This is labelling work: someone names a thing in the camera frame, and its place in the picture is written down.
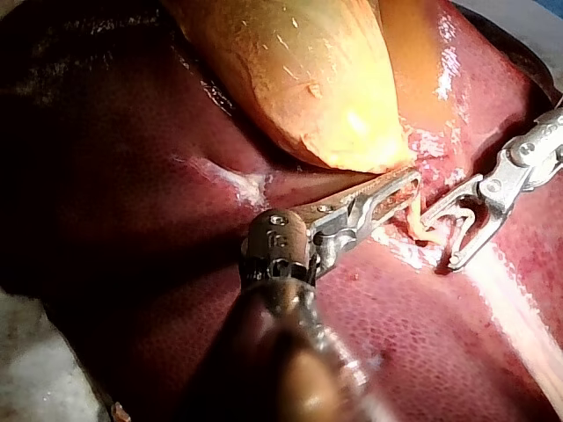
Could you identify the right arm instrument jaw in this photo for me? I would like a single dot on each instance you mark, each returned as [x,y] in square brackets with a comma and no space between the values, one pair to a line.
[455,198]
[481,237]

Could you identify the left arm instrument jaw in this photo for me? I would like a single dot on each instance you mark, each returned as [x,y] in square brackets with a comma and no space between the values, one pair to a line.
[334,203]
[364,216]

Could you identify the left arm instrument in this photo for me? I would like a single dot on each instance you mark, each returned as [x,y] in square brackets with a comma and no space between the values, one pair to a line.
[277,237]

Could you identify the right arm instrument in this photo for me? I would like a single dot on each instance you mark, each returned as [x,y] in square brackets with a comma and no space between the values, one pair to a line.
[523,162]

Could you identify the white clip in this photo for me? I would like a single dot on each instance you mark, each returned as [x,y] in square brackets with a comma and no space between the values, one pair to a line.
[470,219]

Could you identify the gallbladder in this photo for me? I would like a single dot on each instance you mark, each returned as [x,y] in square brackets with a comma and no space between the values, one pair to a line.
[308,88]

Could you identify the dark left arm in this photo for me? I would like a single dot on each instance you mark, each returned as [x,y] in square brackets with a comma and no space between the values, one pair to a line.
[299,378]

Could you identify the thin tube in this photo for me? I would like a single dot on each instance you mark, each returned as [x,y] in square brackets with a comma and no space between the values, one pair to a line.
[413,220]

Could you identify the dark red liver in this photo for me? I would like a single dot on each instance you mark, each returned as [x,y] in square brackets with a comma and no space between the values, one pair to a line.
[396,329]

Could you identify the white cloth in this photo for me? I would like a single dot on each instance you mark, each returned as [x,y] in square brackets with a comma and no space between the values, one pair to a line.
[35,365]
[528,26]

